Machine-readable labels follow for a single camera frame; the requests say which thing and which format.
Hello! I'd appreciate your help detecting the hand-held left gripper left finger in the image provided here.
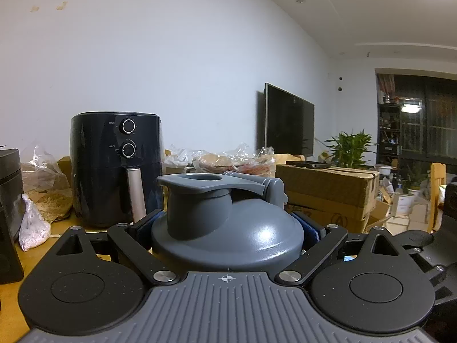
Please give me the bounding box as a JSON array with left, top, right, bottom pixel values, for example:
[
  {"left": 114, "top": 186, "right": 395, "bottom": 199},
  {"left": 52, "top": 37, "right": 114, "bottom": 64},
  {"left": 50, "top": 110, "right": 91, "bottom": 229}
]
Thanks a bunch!
[{"left": 53, "top": 210, "right": 181, "bottom": 287}]

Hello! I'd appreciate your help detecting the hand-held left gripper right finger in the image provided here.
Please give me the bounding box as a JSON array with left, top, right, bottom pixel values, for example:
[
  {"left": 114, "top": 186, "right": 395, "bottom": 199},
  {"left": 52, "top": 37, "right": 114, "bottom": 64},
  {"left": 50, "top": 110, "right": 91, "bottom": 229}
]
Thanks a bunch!
[{"left": 275, "top": 212, "right": 400, "bottom": 287}]

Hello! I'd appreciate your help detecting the large cardboard box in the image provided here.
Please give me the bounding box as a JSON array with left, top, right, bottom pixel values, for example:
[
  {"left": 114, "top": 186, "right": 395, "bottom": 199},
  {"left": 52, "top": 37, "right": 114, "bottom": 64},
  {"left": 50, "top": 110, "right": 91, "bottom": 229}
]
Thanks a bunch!
[{"left": 275, "top": 162, "right": 380, "bottom": 234}]

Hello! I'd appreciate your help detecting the black flat tray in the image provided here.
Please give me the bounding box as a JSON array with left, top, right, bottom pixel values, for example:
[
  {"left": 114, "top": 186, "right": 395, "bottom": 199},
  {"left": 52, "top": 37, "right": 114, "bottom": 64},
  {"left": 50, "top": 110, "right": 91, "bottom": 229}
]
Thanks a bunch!
[{"left": 286, "top": 161, "right": 332, "bottom": 169}]

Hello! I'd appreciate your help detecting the crumpled clear plastic bag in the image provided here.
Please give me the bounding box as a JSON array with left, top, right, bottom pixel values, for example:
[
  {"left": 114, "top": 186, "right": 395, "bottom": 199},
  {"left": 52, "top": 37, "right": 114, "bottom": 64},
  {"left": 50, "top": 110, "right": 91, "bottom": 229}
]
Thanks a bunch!
[{"left": 164, "top": 145, "right": 195, "bottom": 174}]

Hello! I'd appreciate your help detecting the pile of small cartons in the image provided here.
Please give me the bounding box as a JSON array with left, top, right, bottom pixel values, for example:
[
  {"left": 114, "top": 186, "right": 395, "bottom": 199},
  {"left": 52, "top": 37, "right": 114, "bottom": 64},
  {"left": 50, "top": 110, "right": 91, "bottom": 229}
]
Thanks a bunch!
[{"left": 366, "top": 175, "right": 433, "bottom": 236}]

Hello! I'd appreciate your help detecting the dark air fryer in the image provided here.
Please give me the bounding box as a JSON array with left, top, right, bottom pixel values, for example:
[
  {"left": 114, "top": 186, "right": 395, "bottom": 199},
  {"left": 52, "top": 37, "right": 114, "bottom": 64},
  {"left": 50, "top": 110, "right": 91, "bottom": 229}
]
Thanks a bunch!
[{"left": 69, "top": 112, "right": 165, "bottom": 228}]

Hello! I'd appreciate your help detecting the wooden chair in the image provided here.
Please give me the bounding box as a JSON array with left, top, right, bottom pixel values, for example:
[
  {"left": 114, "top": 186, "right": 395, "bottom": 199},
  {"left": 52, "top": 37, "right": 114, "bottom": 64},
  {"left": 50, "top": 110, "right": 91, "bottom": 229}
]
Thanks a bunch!
[{"left": 430, "top": 162, "right": 447, "bottom": 231}]

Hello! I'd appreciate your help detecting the green potted plant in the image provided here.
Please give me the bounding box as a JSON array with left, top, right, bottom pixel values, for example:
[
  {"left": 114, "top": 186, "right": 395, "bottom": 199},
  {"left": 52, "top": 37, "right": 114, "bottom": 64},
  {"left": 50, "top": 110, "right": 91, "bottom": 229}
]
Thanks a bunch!
[{"left": 323, "top": 129, "right": 378, "bottom": 169}]

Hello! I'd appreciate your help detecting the small potted plant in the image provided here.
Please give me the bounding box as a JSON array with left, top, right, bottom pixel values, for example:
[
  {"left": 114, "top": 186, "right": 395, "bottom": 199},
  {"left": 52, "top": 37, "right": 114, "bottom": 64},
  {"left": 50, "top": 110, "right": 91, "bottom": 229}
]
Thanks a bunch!
[{"left": 405, "top": 169, "right": 429, "bottom": 199}]

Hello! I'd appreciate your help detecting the plastic bag of flatbreads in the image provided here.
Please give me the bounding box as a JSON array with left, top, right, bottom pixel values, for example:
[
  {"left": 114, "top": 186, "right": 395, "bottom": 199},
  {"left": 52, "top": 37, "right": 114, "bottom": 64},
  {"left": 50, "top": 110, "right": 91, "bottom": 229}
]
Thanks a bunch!
[{"left": 195, "top": 143, "right": 276, "bottom": 178}]

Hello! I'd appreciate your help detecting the small yellow cardboard box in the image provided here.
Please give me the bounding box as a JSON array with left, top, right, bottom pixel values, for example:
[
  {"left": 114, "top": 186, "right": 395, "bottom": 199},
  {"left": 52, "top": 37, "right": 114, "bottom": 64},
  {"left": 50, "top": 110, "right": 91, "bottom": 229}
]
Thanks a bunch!
[{"left": 57, "top": 155, "right": 73, "bottom": 184}]

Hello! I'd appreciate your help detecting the clear bag with brown paper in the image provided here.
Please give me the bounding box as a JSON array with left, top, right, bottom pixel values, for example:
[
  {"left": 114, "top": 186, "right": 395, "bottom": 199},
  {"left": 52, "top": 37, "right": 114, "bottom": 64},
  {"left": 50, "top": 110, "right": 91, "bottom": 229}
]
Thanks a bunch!
[{"left": 19, "top": 146, "right": 74, "bottom": 223}]

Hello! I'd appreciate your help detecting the black television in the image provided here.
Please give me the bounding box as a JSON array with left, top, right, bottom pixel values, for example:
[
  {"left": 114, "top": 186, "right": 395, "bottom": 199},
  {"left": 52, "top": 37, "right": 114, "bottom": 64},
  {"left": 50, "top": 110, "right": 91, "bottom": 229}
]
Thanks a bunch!
[{"left": 263, "top": 83, "right": 315, "bottom": 158}]

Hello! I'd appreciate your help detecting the small white filled bag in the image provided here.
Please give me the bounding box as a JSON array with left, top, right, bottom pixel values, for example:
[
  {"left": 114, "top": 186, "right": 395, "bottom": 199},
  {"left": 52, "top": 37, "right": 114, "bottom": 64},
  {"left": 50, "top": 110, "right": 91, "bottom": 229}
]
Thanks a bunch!
[{"left": 19, "top": 193, "right": 51, "bottom": 251}]

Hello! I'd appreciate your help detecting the dark storage shelf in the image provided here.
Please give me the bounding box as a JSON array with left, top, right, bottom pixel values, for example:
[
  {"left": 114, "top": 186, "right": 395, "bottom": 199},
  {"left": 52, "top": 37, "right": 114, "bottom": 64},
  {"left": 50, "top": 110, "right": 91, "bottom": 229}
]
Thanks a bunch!
[{"left": 378, "top": 93, "right": 401, "bottom": 158}]

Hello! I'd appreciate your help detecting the grey rice cooker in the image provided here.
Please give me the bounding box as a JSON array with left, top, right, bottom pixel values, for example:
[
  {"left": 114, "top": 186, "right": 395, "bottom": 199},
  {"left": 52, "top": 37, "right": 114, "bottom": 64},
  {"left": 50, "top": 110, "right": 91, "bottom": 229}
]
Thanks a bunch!
[{"left": 0, "top": 146, "right": 24, "bottom": 286}]

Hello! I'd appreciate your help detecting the dark glass balcony door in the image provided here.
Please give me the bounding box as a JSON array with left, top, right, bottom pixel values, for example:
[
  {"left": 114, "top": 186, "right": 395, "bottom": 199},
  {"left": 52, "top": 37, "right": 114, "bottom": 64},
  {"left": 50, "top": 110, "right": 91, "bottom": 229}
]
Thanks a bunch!
[{"left": 376, "top": 68, "right": 457, "bottom": 167}]

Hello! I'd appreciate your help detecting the patterned curtain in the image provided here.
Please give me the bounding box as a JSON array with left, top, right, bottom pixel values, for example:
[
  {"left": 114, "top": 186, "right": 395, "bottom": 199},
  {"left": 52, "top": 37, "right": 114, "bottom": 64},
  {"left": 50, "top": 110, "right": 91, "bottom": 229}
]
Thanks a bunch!
[{"left": 378, "top": 74, "right": 396, "bottom": 95}]

